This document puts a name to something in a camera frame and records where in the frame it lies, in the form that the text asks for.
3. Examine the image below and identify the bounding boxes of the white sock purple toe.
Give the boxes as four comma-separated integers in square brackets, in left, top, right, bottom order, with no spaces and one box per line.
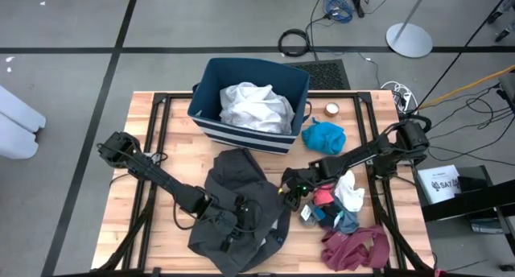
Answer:
[333,169,366,213]

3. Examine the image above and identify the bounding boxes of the teal blue garment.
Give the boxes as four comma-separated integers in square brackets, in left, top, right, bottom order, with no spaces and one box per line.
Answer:
[301,117,348,156]

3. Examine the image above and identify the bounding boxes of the dark grey trousers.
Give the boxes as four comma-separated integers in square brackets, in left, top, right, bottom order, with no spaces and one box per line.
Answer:
[187,147,292,277]

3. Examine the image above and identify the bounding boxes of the coral pink sock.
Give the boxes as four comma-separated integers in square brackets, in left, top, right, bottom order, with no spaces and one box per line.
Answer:
[312,184,336,208]

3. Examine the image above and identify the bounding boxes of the white rounded block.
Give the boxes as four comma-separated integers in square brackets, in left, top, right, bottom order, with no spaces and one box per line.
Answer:
[0,112,40,161]
[0,85,47,134]

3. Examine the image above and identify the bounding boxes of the blue coiled cable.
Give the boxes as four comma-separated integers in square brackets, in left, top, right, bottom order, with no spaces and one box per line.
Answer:
[321,0,356,25]

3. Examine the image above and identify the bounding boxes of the white power strip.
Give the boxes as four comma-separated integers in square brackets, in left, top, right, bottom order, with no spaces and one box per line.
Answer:
[380,80,416,111]

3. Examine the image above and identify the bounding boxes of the white printed box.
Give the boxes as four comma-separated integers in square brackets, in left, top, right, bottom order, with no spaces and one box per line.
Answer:
[416,164,462,205]

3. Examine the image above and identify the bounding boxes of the round tan tape roll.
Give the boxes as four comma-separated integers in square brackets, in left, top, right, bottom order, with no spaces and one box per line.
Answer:
[323,101,340,118]

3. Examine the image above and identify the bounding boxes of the slate blue sock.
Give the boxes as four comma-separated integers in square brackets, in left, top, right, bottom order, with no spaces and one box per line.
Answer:
[332,207,361,235]

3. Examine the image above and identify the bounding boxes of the grey sock teal toe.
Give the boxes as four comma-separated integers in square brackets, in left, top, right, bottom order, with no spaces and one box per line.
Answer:
[307,202,328,226]

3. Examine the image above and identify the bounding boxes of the black wheeled chair base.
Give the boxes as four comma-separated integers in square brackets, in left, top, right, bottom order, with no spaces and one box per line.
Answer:
[485,0,515,43]

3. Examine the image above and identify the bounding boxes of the black floor grille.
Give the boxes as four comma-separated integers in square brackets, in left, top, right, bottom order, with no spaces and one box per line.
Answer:
[283,59,351,92]

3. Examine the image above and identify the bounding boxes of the yellow hose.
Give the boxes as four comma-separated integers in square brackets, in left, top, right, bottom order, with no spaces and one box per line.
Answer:
[418,64,515,110]

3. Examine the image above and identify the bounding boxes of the maroon garment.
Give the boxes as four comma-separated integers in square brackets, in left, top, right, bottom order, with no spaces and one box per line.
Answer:
[319,224,392,272]

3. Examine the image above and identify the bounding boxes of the navy white striped fabric basket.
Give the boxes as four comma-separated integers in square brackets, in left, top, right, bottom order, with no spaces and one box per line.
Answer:
[187,57,313,155]

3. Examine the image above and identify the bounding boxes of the white paper label tag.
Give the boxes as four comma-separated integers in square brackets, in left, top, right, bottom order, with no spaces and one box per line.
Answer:
[299,210,315,229]

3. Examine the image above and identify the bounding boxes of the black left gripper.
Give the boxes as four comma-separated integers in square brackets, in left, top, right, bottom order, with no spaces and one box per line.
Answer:
[199,198,253,254]

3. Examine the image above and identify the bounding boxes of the thin black pole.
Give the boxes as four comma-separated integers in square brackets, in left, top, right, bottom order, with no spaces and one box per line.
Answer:
[414,0,515,109]

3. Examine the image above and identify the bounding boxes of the black coiled cable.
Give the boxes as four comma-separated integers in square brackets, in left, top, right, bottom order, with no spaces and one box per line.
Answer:
[277,28,311,58]

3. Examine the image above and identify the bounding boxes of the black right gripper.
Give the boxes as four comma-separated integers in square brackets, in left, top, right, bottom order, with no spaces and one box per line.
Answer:
[280,167,323,212]

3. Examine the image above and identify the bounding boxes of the black cart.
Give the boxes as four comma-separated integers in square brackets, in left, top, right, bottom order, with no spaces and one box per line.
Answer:
[418,166,515,234]

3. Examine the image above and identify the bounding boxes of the blue grey book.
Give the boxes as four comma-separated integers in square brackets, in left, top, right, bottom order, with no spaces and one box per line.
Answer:
[470,218,505,235]

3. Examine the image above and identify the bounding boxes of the white waffle-knit shirt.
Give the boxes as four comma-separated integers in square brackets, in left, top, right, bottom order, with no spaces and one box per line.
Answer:
[237,92,296,136]

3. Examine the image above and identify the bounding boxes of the round white stand base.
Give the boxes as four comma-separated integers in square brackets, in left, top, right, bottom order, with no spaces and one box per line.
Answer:
[385,0,435,60]

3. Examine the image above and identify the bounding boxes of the dark navy sock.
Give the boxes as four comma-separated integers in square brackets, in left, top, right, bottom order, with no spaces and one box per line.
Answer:
[319,204,344,230]

